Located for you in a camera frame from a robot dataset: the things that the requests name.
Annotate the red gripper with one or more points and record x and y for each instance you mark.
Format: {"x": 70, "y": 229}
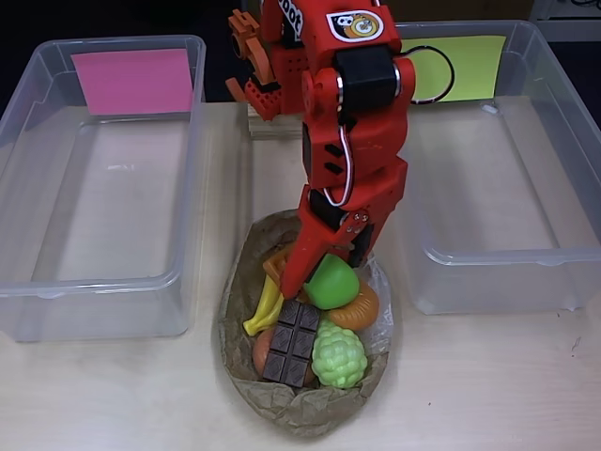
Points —
{"x": 381, "y": 193}

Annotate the green toy apple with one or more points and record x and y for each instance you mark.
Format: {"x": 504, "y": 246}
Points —
{"x": 335, "y": 284}

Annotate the orange toy croissant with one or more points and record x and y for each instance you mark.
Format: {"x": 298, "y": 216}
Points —
{"x": 357, "y": 312}

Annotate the orange toy waffle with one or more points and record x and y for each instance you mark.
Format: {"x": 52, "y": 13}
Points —
{"x": 274, "y": 268}

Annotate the brown toy chocolate bar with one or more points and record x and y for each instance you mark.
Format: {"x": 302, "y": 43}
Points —
{"x": 291, "y": 343}

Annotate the red robot arm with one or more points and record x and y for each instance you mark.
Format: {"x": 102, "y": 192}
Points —
{"x": 357, "y": 141}

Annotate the clear plastic bin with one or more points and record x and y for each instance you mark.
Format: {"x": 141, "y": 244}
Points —
{"x": 493, "y": 188}
{"x": 117, "y": 188}

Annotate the yellow-green paper label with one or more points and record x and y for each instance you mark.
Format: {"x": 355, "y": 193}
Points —
{"x": 474, "y": 66}

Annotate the pink paper label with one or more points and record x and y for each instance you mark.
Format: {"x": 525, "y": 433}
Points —
{"x": 131, "y": 80}

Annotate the clear plastic film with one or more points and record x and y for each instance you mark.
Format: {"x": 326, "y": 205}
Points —
{"x": 380, "y": 324}

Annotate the yellow toy banana bunch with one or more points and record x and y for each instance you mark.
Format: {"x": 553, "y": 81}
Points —
{"x": 267, "y": 305}

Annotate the light green toy grapes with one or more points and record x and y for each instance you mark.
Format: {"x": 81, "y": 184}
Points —
{"x": 338, "y": 357}

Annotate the brown toy donut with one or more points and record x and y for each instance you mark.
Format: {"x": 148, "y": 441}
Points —
{"x": 262, "y": 352}

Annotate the wooden base block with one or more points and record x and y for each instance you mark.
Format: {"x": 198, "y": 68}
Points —
{"x": 277, "y": 129}

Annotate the crumpled brown paper bag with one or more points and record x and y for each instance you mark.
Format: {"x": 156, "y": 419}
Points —
{"x": 300, "y": 413}

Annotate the orange table clamp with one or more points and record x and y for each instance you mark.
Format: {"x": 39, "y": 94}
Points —
{"x": 256, "y": 47}

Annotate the white background furniture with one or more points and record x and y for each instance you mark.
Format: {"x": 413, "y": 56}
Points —
{"x": 563, "y": 11}

